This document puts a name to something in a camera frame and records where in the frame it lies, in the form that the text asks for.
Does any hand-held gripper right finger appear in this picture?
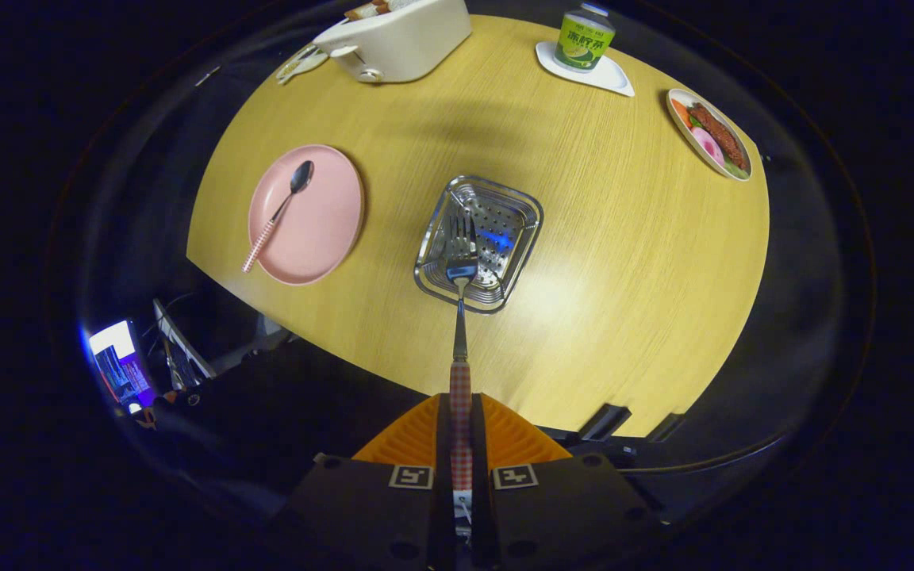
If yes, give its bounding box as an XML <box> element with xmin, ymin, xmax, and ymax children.
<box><xmin>469</xmin><ymin>393</ymin><xmax>664</xmax><ymax>571</ymax></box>

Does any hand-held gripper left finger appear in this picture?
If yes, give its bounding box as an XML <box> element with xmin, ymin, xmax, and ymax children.
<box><xmin>267</xmin><ymin>393</ymin><xmax>458</xmax><ymax>571</ymax></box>

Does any fork with red checked handle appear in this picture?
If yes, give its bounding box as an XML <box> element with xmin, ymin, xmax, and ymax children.
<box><xmin>444</xmin><ymin>213</ymin><xmax>480</xmax><ymax>494</ymax></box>

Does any spoon with red checked handle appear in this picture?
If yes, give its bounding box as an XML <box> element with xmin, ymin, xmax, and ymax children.
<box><xmin>240</xmin><ymin>159</ymin><xmax>316</xmax><ymax>274</ymax></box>

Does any pink round plate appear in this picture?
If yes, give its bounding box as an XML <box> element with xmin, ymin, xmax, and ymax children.
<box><xmin>247</xmin><ymin>144</ymin><xmax>367</xmax><ymax>287</ymax></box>

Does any laptop with lit screen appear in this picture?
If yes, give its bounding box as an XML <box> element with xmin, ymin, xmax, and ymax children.
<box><xmin>87</xmin><ymin>319</ymin><xmax>159</xmax><ymax>414</ymax></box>

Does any plate with meat and vegetables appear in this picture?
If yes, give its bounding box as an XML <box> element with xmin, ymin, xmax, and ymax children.
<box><xmin>666</xmin><ymin>87</ymin><xmax>754</xmax><ymax>183</ymax></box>

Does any white square coaster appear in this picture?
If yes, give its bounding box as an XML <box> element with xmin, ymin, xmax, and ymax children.
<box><xmin>536</xmin><ymin>41</ymin><xmax>636</xmax><ymax>98</ymax></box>

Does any white toaster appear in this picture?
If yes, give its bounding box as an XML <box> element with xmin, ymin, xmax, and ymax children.
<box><xmin>313</xmin><ymin>0</ymin><xmax>474</xmax><ymax>85</ymax></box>

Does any white divided snack tray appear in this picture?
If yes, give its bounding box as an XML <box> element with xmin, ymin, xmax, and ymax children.
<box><xmin>275</xmin><ymin>43</ymin><xmax>330</xmax><ymax>85</ymax></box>

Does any green label drink bottle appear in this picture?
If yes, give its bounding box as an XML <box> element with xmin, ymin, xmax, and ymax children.
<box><xmin>553</xmin><ymin>2</ymin><xmax>616</xmax><ymax>74</ymax></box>

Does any metal wire basket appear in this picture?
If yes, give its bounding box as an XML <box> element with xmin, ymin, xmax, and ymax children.
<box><xmin>413</xmin><ymin>174</ymin><xmax>545</xmax><ymax>315</ymax></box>

